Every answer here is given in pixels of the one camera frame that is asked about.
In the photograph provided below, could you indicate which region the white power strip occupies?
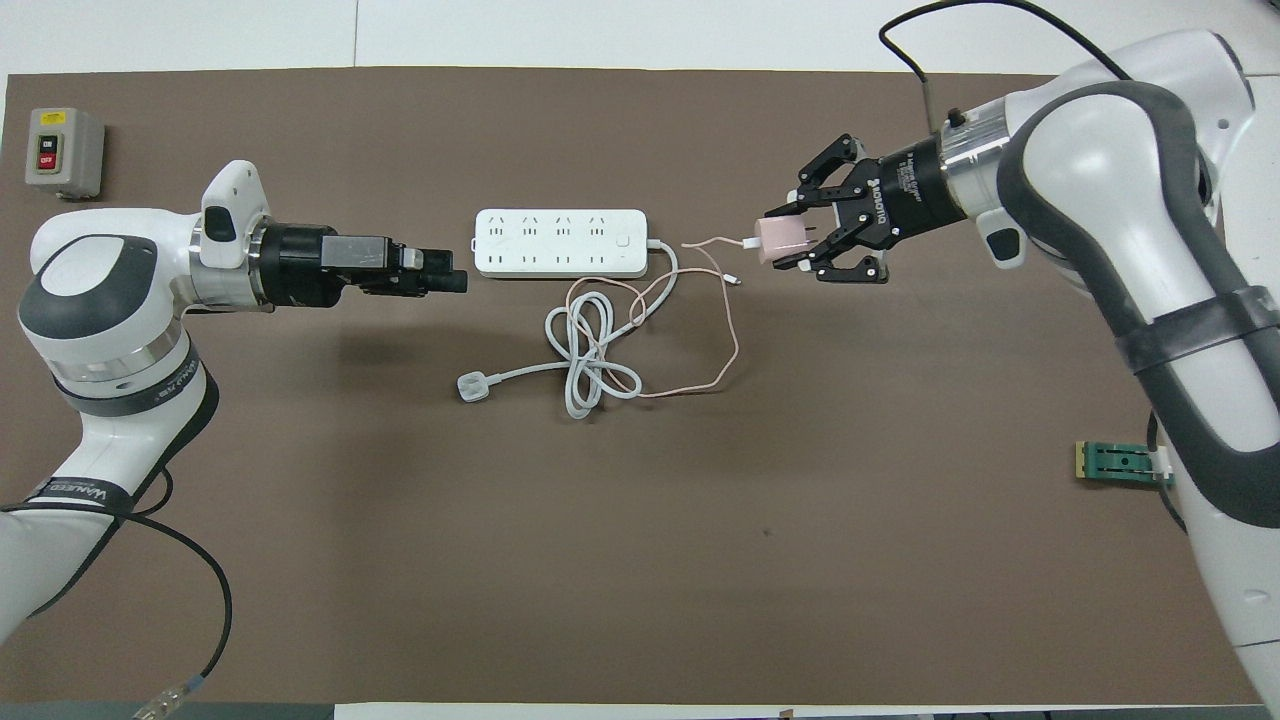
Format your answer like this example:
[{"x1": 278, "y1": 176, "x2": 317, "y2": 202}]
[{"x1": 473, "y1": 208, "x2": 649, "y2": 280}]

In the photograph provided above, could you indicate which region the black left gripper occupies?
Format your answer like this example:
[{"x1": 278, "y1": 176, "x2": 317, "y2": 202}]
[{"x1": 262, "y1": 224, "x2": 469, "y2": 309}]

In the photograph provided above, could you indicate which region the grey on-off switch box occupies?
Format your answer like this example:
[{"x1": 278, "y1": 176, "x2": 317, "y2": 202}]
[{"x1": 25, "y1": 107, "x2": 106, "y2": 201}]

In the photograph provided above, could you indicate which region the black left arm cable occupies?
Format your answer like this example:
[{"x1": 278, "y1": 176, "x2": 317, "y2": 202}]
[{"x1": 100, "y1": 468, "x2": 234, "y2": 719}]

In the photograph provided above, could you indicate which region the brown table mat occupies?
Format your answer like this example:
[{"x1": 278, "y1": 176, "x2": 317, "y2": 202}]
[{"x1": 0, "y1": 66, "x2": 1261, "y2": 707}]

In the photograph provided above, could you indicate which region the pink charger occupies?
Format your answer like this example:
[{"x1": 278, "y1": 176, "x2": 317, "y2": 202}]
[{"x1": 755, "y1": 218, "x2": 813, "y2": 267}]

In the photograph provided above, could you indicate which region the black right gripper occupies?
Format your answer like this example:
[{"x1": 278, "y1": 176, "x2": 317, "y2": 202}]
[{"x1": 764, "y1": 132, "x2": 971, "y2": 287}]

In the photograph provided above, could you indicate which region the pink charging cable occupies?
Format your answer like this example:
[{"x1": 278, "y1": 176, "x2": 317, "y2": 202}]
[{"x1": 567, "y1": 235, "x2": 761, "y2": 399}]

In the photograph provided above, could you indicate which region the white power cord with plug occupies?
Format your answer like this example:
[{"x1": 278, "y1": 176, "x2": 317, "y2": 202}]
[{"x1": 455, "y1": 238, "x2": 681, "y2": 421}]

